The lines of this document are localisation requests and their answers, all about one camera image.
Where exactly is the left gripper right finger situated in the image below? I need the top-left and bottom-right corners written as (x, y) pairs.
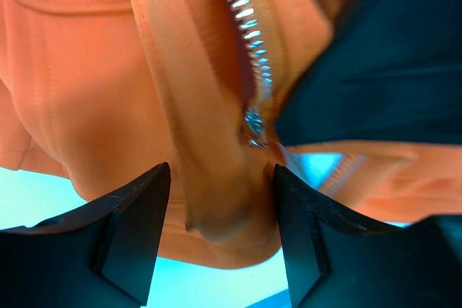
top-left (273, 166), bottom-right (461, 307)

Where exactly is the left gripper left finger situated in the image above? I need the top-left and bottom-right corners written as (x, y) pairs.
top-left (1, 163), bottom-right (170, 308)

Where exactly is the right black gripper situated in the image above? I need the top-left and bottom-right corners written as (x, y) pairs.
top-left (275, 0), bottom-right (461, 146)

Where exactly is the orange zip-up jacket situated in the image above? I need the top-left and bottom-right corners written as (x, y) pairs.
top-left (1, 0), bottom-right (461, 269)

